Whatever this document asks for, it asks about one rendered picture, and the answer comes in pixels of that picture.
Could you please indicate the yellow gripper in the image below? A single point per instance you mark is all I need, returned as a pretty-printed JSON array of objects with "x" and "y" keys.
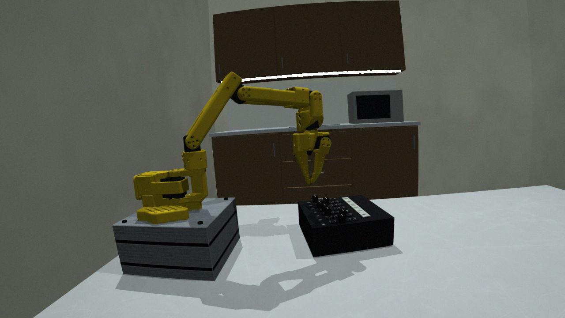
[{"x": 304, "y": 144}]

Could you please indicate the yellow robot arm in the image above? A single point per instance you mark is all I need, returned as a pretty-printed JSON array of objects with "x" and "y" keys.
[{"x": 164, "y": 192}]

